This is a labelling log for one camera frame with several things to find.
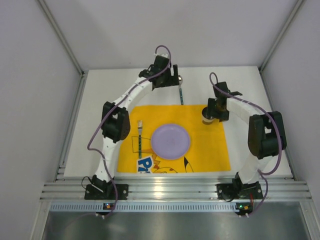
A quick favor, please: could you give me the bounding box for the purple plastic plate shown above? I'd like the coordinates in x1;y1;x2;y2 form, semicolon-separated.
150;123;191;161

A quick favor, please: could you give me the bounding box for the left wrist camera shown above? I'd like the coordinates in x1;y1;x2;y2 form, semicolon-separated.
154;53;169;58

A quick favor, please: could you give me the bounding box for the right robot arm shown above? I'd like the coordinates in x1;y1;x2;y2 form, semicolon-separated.
202;82;287;185

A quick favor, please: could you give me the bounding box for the aluminium front rail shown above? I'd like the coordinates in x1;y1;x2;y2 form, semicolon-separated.
40;175;312;202

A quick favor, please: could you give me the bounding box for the aluminium frame post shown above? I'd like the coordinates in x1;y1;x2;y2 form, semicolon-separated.
258;0;306;74
37;0;86;76

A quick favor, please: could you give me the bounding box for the yellow Pikachu cloth placemat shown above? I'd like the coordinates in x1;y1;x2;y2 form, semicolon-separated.
117;104;231;174

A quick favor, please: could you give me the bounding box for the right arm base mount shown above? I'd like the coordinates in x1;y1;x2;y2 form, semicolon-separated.
216;173;263;202

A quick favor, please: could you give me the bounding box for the right aluminium frame post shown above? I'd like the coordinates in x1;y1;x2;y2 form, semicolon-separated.
258;0;306;74

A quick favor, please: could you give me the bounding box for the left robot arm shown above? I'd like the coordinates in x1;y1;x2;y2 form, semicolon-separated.
95;53;179;183

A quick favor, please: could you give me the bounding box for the fork with green handle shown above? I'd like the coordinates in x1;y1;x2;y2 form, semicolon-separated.
137;120;143;159

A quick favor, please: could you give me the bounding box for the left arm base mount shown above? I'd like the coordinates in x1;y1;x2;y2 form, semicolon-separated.
84;184;129;200

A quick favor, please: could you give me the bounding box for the grey slotted cable duct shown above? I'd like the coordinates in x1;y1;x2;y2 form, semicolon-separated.
50;201;252;213

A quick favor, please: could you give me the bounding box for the spoon with green handle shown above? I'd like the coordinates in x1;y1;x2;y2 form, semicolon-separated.
178;75;184;106

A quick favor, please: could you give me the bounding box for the left aluminium frame post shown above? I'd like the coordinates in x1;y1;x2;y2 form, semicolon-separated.
37;0;86;76

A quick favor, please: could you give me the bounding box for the small metal cup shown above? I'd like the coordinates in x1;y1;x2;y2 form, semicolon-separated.
201;107;214;125

